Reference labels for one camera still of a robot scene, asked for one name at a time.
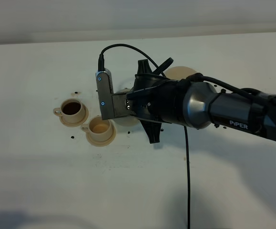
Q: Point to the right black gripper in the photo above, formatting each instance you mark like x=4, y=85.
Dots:
x=156, y=99

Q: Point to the beige brown teapot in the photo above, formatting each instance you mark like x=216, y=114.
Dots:
x=121, y=108

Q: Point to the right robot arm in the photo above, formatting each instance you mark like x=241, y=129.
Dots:
x=185, y=97

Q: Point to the round beige teapot saucer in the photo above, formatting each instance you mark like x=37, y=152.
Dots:
x=179, y=72

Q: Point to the near beige teacup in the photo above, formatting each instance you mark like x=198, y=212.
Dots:
x=93, y=122

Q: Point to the beige teacup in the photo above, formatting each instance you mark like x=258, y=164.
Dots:
x=93, y=122
x=69, y=107

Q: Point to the far beige cup saucer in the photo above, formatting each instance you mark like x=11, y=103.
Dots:
x=76, y=119

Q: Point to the beige cup saucer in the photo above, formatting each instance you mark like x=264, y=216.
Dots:
x=101, y=135
x=76, y=119

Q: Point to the near beige cup saucer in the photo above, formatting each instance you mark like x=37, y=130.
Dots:
x=101, y=135

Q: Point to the far beige teacup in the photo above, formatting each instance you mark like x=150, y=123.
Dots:
x=69, y=107

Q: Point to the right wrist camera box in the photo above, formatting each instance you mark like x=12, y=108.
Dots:
x=105, y=92

